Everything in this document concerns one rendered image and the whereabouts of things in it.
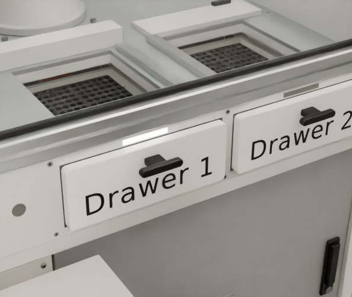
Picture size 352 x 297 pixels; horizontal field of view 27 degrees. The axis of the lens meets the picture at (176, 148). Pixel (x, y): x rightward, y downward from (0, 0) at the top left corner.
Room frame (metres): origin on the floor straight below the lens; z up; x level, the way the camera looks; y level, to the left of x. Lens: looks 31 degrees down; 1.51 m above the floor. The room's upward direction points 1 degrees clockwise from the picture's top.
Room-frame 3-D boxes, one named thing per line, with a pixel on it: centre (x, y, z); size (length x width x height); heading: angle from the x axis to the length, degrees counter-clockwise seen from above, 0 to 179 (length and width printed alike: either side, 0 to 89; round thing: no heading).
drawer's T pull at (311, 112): (1.14, -0.24, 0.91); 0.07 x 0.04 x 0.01; 122
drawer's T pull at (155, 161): (0.97, 0.03, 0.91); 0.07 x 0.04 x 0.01; 122
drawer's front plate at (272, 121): (1.16, -0.22, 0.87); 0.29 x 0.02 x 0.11; 122
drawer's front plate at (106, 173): (0.99, 0.04, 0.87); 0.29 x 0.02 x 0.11; 122
